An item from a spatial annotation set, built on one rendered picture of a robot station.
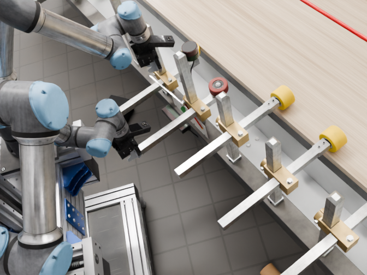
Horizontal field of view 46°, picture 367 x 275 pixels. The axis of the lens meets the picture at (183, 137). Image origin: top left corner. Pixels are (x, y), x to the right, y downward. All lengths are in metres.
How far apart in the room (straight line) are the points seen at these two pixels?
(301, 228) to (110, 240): 1.07
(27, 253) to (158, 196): 1.48
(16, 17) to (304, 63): 1.10
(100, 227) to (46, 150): 1.30
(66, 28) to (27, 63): 2.33
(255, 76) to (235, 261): 1.04
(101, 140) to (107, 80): 1.83
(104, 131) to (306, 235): 0.81
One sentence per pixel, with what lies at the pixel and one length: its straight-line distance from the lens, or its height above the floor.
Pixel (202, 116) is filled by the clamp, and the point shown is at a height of 0.85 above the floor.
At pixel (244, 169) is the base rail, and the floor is 0.70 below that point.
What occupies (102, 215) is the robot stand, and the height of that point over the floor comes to 0.21.
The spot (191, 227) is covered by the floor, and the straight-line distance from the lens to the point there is 2.46.
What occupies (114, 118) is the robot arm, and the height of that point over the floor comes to 1.14.
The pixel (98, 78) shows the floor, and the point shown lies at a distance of 3.27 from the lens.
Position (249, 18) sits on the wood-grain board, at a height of 0.90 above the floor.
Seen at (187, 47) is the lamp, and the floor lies 1.14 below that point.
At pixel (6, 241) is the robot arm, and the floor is 1.26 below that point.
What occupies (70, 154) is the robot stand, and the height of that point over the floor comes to 0.97.
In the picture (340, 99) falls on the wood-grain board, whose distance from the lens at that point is 1.72.
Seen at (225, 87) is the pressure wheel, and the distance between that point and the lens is 1.76.
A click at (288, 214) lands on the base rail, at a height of 0.70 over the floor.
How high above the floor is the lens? 2.26
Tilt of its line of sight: 55 degrees down
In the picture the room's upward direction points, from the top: 20 degrees counter-clockwise
